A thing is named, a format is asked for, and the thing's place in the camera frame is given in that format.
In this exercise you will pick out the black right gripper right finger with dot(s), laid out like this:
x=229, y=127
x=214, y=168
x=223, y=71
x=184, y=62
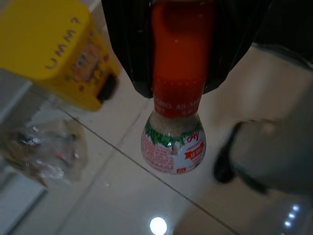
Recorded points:
x=232, y=36

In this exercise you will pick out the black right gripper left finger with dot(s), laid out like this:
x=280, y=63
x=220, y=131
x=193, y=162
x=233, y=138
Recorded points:
x=132, y=36

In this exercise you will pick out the orange cap seasoning shaker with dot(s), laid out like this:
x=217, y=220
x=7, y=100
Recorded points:
x=176, y=49

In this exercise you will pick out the yellow printed box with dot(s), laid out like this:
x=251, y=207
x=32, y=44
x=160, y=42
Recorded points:
x=49, y=44

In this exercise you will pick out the black robot right foot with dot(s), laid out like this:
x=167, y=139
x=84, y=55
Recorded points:
x=222, y=169

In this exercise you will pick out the clear plastic bag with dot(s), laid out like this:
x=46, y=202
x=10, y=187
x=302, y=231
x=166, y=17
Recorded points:
x=49, y=151

